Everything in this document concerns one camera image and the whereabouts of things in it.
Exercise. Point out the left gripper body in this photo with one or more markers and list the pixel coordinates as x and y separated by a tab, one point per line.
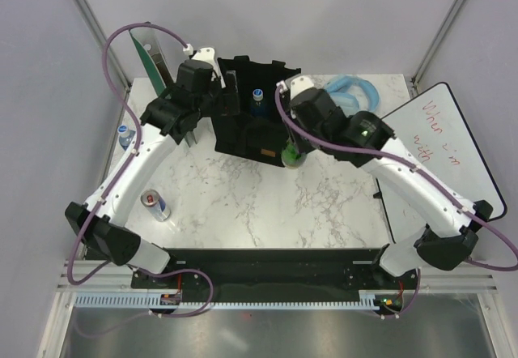
225	104

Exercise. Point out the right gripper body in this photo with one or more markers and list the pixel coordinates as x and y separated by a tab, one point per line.
303	140

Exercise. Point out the black canvas bag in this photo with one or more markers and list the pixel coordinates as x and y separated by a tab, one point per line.
243	135

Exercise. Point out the blue label water bottle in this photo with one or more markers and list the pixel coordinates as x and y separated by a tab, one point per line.
258	104

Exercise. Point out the green glass bottle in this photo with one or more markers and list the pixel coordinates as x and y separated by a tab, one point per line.
291	157

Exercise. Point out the Red Bull can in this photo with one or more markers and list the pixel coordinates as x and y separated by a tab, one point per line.
155	205

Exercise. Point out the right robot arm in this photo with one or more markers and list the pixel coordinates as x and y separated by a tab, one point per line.
450	232

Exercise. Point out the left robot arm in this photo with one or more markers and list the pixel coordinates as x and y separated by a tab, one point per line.
100	221

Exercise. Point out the light blue headphones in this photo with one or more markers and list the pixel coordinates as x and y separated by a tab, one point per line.
353	94

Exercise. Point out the green file holder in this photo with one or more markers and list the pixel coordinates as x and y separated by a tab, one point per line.
152	58

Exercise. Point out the water bottle on table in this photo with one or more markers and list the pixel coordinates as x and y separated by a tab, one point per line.
125	136

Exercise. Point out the whiteboard with red writing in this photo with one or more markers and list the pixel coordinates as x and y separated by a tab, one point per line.
435	131

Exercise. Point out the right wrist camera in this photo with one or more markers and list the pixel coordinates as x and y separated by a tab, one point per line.
296	85

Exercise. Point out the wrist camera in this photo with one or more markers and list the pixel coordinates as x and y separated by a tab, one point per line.
296	85
205	54

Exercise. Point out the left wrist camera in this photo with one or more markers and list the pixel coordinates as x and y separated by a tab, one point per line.
205	54

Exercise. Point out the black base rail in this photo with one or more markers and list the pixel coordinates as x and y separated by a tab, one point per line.
276	274

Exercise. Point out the left aluminium frame post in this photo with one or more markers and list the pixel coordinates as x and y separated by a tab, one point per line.
96	30

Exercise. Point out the aluminium frame post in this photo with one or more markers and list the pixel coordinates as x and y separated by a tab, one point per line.
444	29
96	30

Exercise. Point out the right aluminium frame post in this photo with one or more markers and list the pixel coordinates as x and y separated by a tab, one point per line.
444	29

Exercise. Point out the white cable duct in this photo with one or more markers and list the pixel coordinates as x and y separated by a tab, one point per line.
155	300

